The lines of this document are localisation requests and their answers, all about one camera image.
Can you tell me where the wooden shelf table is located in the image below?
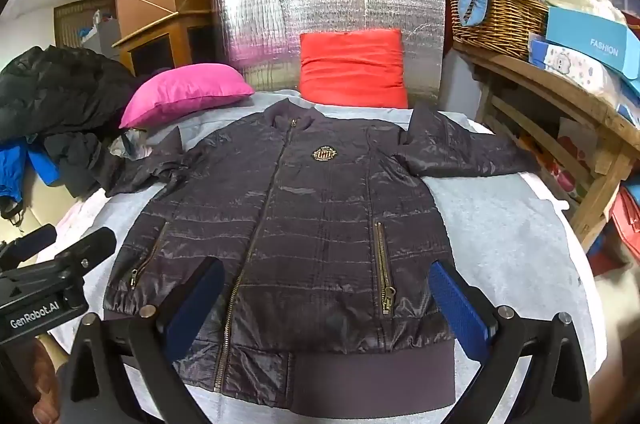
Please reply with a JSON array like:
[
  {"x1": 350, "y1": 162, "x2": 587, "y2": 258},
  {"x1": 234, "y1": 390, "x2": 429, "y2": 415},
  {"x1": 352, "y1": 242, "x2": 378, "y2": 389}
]
[{"x1": 452, "y1": 41, "x2": 640, "y2": 252}]

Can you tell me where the person's left hand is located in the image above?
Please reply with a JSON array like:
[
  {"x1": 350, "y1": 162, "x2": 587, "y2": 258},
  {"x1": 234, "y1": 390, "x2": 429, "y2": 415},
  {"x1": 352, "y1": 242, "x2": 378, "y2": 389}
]
[{"x1": 31, "y1": 332, "x2": 69, "y2": 424}]

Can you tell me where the white fleece blanket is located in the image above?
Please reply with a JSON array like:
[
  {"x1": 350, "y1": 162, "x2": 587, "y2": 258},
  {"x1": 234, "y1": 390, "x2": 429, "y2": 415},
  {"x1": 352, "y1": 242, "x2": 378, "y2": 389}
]
[{"x1": 50, "y1": 171, "x2": 608, "y2": 385}]

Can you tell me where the beige sofa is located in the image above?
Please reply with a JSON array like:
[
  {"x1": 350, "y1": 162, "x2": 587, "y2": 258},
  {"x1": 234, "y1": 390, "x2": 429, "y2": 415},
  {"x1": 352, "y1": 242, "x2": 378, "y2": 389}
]
[{"x1": 15, "y1": 164, "x2": 81, "y2": 235}]

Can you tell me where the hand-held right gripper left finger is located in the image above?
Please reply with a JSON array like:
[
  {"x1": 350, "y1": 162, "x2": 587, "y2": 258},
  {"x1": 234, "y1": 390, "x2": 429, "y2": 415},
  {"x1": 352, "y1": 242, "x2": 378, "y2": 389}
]
[{"x1": 59, "y1": 256, "x2": 226, "y2": 424}]

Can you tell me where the wooden lattice screen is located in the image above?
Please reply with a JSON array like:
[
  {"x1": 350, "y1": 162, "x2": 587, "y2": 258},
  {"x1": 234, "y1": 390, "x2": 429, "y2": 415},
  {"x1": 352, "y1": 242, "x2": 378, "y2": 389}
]
[{"x1": 52, "y1": 1, "x2": 118, "y2": 55}]

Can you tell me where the dark quilted zip jacket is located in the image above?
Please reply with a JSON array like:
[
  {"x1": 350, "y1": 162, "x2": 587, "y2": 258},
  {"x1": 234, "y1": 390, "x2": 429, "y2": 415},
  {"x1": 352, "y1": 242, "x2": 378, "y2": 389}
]
[{"x1": 102, "y1": 98, "x2": 541, "y2": 417}]

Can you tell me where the wicker basket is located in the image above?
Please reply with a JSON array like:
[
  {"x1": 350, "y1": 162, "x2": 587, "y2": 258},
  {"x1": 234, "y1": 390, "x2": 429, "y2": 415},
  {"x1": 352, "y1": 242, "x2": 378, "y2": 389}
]
[{"x1": 446, "y1": 0, "x2": 549, "y2": 51}]

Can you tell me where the red-orange pillow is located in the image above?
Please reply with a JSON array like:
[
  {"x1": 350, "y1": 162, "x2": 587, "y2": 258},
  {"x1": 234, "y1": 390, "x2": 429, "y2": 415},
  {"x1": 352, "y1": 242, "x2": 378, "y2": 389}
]
[{"x1": 299, "y1": 29, "x2": 410, "y2": 110}]

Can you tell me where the light blue cardboard box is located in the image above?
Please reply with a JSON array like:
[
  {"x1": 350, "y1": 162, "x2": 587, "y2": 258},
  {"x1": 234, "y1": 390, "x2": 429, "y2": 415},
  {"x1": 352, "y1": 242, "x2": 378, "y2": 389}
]
[{"x1": 545, "y1": 6, "x2": 640, "y2": 80}]

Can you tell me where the pale patterned cloth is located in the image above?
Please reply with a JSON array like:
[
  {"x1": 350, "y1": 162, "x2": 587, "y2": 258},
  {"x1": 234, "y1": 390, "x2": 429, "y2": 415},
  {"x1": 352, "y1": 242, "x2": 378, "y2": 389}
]
[{"x1": 109, "y1": 128, "x2": 153, "y2": 161}]

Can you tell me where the red bag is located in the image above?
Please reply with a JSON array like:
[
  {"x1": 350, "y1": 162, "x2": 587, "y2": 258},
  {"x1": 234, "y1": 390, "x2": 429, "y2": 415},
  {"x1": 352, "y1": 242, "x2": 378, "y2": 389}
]
[{"x1": 607, "y1": 184, "x2": 640, "y2": 267}]

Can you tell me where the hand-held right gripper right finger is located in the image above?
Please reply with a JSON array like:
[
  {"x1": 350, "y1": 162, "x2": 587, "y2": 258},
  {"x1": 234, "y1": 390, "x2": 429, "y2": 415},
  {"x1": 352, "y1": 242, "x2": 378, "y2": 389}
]
[{"x1": 427, "y1": 260, "x2": 593, "y2": 424}]

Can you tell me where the black puffer jacket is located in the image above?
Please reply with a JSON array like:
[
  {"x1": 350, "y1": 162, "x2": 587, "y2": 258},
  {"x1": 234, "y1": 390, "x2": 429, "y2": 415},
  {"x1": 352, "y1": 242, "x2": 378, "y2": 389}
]
[{"x1": 0, "y1": 45, "x2": 143, "y2": 200}]

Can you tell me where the blue jacket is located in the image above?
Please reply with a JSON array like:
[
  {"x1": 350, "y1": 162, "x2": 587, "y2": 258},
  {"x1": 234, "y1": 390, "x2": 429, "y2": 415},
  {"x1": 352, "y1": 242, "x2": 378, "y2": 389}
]
[{"x1": 0, "y1": 136, "x2": 61, "y2": 205}]

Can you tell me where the white printed box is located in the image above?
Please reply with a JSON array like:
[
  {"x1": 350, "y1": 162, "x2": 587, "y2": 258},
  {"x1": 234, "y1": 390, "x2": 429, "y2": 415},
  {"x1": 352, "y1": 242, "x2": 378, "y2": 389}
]
[{"x1": 527, "y1": 33, "x2": 626, "y2": 105}]

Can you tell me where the pink pillow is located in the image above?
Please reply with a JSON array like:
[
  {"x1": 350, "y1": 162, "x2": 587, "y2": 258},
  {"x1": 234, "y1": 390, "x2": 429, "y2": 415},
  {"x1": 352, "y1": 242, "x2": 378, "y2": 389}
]
[{"x1": 119, "y1": 63, "x2": 256, "y2": 130}]

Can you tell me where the silver foil insulation mat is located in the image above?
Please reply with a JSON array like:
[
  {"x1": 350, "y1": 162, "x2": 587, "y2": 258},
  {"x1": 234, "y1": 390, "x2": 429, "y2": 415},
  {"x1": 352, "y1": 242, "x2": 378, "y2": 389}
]
[{"x1": 212, "y1": 0, "x2": 448, "y2": 102}]

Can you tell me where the grey blanket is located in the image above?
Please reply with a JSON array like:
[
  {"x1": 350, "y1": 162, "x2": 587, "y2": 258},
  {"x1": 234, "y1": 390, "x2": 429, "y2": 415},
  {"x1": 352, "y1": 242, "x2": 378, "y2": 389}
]
[{"x1": 50, "y1": 89, "x2": 601, "y2": 424}]

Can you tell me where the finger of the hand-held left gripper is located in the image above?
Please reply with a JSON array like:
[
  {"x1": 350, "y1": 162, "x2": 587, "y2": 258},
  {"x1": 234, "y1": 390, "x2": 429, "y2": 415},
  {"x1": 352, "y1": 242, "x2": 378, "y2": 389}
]
[
  {"x1": 47, "y1": 226, "x2": 117, "y2": 271},
  {"x1": 0, "y1": 224, "x2": 57, "y2": 273}
]

